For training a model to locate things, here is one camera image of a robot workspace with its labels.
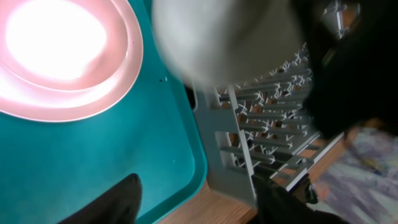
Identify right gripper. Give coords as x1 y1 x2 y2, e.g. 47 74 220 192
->
290 0 397 139

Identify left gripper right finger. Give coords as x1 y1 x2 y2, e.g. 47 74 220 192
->
248 175 348 224

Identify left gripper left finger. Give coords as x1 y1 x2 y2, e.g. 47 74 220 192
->
60 173 142 224

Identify grey bowl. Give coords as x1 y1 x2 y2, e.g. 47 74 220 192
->
152 0 303 87

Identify large pink plate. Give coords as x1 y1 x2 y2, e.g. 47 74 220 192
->
1 0 144 123

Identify small pink bowl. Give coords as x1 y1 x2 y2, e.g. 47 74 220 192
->
1 0 128 90

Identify grey dishwasher rack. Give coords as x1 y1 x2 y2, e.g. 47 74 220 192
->
186 0 361 208

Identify teal serving tray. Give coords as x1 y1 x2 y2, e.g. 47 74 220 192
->
1 0 207 223

